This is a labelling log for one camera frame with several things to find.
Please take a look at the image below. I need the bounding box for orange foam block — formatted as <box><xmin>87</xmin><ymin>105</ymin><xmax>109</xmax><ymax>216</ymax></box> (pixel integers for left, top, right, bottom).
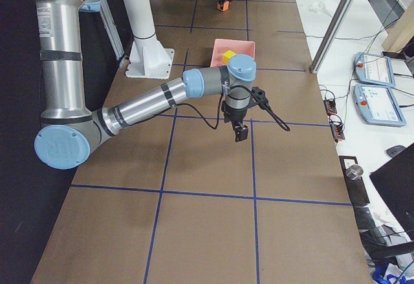
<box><xmin>222</xmin><ymin>1</ymin><xmax>230</xmax><ymax>12</ymax></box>

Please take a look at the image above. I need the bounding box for yellow foam block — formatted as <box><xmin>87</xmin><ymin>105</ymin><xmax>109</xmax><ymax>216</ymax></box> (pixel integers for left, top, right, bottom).
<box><xmin>222</xmin><ymin>50</ymin><xmax>237</xmax><ymax>65</ymax></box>

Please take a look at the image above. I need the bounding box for pink plastic bin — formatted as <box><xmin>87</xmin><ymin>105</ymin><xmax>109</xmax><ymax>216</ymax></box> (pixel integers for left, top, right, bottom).
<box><xmin>210</xmin><ymin>38</ymin><xmax>256</xmax><ymax>67</ymax></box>

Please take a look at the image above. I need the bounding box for small metal cup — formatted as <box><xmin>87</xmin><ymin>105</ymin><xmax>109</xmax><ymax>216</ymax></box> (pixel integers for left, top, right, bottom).
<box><xmin>345</xmin><ymin>164</ymin><xmax>364</xmax><ymax>180</ymax></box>

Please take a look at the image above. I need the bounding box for near teach pendant tablet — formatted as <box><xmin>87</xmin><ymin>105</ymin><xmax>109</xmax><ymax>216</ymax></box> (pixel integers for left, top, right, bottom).
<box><xmin>353</xmin><ymin>83</ymin><xmax>406</xmax><ymax>127</ymax></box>

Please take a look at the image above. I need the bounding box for teach pendant tablet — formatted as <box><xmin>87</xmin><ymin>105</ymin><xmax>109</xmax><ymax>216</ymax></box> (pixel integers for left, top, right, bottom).
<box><xmin>354</xmin><ymin>52</ymin><xmax>395</xmax><ymax>87</ymax></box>
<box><xmin>353</xmin><ymin>83</ymin><xmax>406</xmax><ymax>127</ymax></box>

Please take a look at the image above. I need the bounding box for far teach pendant tablet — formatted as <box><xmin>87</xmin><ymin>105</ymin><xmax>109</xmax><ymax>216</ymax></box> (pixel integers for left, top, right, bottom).
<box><xmin>354</xmin><ymin>52</ymin><xmax>395</xmax><ymax>87</ymax></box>

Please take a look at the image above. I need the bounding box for black computer mouse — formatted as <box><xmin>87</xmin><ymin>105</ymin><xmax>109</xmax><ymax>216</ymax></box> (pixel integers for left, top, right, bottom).
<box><xmin>386</xmin><ymin>145</ymin><xmax>406</xmax><ymax>158</ymax></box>

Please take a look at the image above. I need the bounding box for black monitor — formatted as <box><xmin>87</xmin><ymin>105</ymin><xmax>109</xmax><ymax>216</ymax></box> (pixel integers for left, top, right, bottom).
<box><xmin>369</xmin><ymin>144</ymin><xmax>413</xmax><ymax>240</ymax></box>

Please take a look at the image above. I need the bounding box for wrist black camera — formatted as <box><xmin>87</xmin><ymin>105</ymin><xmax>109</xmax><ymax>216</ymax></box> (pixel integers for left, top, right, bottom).
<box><xmin>252</xmin><ymin>87</ymin><xmax>270</xmax><ymax>110</ymax></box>

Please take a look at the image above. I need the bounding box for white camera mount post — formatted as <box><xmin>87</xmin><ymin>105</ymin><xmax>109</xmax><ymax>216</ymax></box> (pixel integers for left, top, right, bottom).
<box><xmin>123</xmin><ymin>0</ymin><xmax>175</xmax><ymax>80</ymax></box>

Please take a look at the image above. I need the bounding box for aluminium frame post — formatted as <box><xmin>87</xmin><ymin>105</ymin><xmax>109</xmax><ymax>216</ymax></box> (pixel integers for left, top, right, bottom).
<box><xmin>309</xmin><ymin>0</ymin><xmax>354</xmax><ymax>74</ymax></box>

